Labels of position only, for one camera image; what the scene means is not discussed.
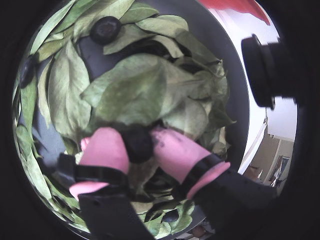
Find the pink covered gripper finger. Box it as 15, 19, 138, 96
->
149, 126, 279, 227
58, 126, 154, 240

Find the blueberry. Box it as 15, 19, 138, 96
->
89, 16, 122, 46
123, 128, 155, 164
19, 56, 37, 89
161, 210, 181, 224

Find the heap of dried green leaves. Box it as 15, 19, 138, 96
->
12, 0, 237, 240

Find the red plastic bowl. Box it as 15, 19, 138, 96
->
197, 0, 272, 26

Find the dried green leaf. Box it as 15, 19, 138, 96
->
79, 53, 201, 101
94, 67, 168, 127
162, 99, 210, 140
47, 39, 92, 138
136, 14, 190, 60
72, 0, 136, 43

